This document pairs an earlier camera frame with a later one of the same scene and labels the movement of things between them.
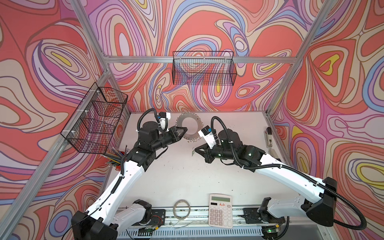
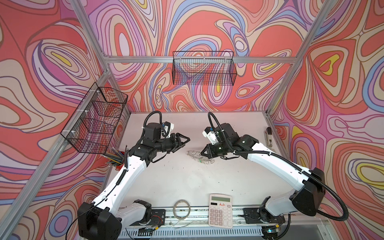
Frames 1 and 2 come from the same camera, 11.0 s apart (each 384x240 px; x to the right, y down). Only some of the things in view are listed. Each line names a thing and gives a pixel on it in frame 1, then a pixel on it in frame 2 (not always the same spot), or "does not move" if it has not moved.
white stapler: [268, 137] does not move
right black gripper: [208, 157] does not move
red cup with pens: [116, 157] does not move
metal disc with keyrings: [193, 123] to [199, 157]
